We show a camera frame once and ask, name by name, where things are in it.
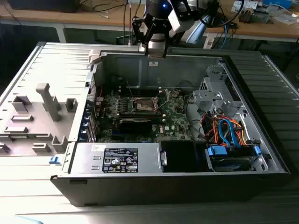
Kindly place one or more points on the black box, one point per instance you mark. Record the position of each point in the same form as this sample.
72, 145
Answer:
44, 5

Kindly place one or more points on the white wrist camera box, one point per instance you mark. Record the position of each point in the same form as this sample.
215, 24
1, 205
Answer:
176, 21

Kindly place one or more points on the hard disk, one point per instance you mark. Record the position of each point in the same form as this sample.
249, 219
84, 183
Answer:
233, 165

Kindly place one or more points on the black plastic shroud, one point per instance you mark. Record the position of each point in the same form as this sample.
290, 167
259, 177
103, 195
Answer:
180, 156

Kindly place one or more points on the CPU socket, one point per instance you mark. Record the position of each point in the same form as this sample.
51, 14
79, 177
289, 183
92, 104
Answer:
143, 105

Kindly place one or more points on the copper heatsink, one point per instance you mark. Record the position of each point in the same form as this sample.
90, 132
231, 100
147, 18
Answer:
245, 15

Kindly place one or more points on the beige case latch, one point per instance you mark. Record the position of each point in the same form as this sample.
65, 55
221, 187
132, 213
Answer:
94, 56

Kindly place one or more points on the black graphics card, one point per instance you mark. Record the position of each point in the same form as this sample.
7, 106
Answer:
135, 126

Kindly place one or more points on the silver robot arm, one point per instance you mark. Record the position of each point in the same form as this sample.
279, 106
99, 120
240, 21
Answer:
197, 30

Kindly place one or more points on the blue box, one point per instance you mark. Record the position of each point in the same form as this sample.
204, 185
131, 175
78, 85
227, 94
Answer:
278, 2

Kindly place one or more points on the silver power supply unit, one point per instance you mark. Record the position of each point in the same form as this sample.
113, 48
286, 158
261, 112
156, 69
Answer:
84, 161

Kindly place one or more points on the green motherboard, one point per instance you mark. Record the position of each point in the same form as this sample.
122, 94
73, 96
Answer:
174, 114

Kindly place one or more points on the CPU with silver top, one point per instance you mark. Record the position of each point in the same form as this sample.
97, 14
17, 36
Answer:
156, 56

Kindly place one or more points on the wooden desk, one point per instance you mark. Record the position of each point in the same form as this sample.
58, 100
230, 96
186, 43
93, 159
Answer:
46, 18

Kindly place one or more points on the silver coin battery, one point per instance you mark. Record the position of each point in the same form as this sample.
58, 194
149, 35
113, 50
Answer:
175, 94

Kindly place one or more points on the blue plastic clip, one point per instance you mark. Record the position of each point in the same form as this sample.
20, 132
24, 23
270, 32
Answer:
54, 160

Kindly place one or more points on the blue disk carrier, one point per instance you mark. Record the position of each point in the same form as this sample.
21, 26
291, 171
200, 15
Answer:
217, 151

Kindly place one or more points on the black open PC case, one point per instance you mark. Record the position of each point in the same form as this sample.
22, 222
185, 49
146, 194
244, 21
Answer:
140, 191

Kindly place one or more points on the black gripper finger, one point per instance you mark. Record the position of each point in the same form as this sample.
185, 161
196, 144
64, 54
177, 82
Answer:
140, 30
169, 39

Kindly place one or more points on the grey parts rack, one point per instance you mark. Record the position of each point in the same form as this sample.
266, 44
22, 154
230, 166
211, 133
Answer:
35, 114

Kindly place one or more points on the black monitor stand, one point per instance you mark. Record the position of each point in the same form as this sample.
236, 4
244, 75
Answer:
215, 14

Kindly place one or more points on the white label sticker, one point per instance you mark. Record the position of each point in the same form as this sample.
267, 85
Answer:
152, 63

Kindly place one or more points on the silver metal drive cage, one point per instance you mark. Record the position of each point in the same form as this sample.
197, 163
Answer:
210, 96

